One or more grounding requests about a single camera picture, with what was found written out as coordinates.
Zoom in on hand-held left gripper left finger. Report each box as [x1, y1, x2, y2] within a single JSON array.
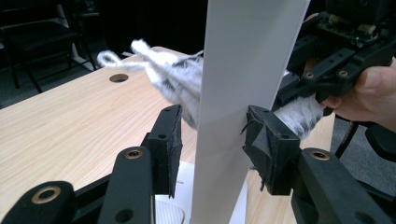
[[96, 104, 185, 224]]

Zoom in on white grey patterned cloth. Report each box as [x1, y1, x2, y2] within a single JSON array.
[[96, 38, 325, 139]]

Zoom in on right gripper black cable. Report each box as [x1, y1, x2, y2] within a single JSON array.
[[334, 120, 361, 160]]

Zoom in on round black cable grommet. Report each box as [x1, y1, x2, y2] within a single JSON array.
[[108, 73, 130, 84]]

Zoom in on black folding chair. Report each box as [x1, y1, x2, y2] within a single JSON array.
[[0, 3, 97, 94]]

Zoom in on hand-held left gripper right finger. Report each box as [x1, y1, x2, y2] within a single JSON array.
[[241, 105, 396, 224]]

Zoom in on white desk lamp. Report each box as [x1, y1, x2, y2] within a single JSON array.
[[153, 0, 312, 224]]

